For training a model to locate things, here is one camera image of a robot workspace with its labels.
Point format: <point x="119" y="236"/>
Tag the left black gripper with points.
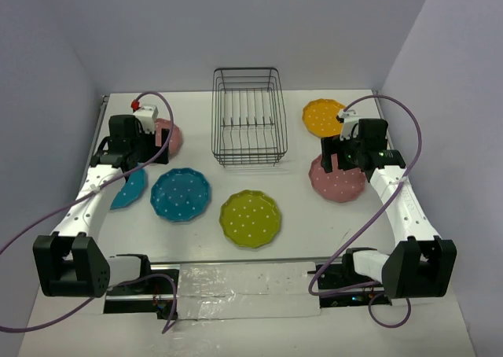
<point x="152" y="140"/>

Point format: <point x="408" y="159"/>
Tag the silver tape strip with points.
<point x="245" y="290"/>

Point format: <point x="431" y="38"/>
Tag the black wire dish rack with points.
<point x="248" y="117"/>

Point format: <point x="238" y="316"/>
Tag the pink dotted plate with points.
<point x="175" y="137"/>
<point x="338" y="186"/>

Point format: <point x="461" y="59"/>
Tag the orange dotted plate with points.
<point x="320" y="117"/>

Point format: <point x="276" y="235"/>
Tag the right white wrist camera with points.
<point x="349" y="120"/>

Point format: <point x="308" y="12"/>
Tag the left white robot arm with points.
<point x="68" y="260"/>

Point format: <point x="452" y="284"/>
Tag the blue dotted plate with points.
<point x="131" y="191"/>
<point x="180" y="195"/>

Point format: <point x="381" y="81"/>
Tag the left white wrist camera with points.
<point x="146" y="114"/>

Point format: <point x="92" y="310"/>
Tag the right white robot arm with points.
<point x="422" y="262"/>

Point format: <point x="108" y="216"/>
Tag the green dotted plate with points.
<point x="250" y="219"/>

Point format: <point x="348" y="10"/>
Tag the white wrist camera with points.
<point x="146" y="114"/>
<point x="349" y="120"/>

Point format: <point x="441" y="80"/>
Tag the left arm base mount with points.
<point x="152" y="296"/>

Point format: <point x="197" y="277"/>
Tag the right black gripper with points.
<point x="332" y="145"/>

